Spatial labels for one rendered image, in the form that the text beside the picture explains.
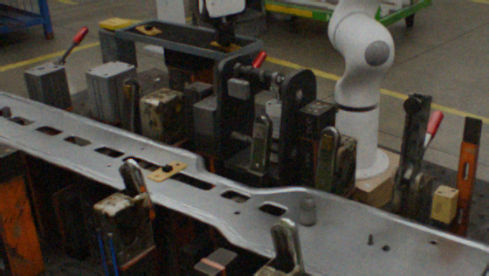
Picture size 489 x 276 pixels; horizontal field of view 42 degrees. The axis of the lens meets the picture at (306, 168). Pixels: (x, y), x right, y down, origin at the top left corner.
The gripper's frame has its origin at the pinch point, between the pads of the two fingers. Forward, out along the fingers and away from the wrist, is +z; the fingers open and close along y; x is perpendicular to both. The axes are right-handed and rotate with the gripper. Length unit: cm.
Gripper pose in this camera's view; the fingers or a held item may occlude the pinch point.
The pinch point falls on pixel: (224, 35)
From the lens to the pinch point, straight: 154.9
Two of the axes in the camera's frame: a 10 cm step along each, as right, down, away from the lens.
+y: -7.4, 3.2, -5.9
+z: 0.0, 8.8, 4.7
